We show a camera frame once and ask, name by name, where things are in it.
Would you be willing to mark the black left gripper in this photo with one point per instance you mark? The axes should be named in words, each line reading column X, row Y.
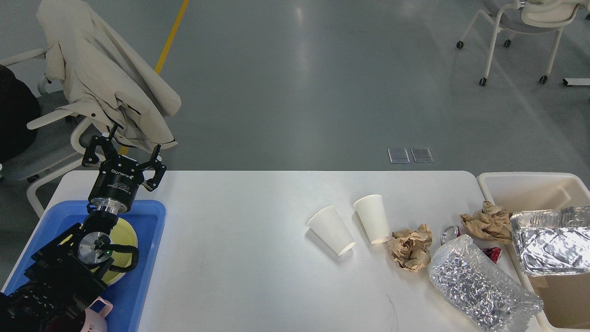
column 116, row 184

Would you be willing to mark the yellow plastic plate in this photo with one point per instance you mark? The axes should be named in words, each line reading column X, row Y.
column 123, row 233

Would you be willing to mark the pink mug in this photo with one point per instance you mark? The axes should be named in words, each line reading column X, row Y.
column 89, row 321

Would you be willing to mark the white paper cup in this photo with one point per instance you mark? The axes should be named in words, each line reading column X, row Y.
column 371, row 211
column 329, row 227

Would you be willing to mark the foil bag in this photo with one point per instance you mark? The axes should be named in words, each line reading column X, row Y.
column 473, row 284
column 552, row 242

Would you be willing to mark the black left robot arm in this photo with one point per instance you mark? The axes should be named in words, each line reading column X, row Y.
column 67, row 273

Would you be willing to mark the white office chair left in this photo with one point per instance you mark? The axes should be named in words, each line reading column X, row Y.
column 61, row 139

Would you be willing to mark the beige coat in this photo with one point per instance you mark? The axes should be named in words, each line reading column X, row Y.
column 104, row 78

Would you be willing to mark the person in dark clothes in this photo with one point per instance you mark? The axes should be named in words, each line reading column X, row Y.
column 18, row 106

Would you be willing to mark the pale green plate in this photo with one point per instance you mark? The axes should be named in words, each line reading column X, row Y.
column 111, row 277

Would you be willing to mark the blue plastic tray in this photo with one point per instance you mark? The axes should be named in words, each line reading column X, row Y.
column 127, row 295

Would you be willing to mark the crumpled brown paper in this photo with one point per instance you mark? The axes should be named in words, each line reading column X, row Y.
column 410, row 249
column 491, row 222

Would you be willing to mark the red snack wrapper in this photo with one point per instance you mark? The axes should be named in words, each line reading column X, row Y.
column 453, row 232

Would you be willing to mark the white chair background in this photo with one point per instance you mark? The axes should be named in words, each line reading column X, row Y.
column 526, row 17

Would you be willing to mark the white waste bin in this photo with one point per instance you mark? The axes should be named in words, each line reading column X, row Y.
column 524, row 191

